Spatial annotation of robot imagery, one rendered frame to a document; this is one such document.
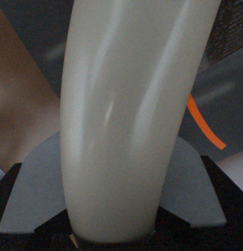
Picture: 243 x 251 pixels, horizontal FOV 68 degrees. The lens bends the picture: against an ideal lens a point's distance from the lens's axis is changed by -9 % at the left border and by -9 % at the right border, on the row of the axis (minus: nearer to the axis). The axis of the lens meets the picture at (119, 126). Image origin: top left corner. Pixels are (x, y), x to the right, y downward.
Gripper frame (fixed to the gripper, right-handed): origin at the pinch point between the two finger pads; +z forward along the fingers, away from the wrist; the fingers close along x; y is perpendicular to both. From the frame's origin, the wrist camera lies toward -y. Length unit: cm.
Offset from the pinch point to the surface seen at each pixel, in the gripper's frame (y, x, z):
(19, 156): 70, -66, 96
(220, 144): 62, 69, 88
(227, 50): -2.6, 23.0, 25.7
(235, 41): -4.7, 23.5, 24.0
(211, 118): 43, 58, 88
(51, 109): 35, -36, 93
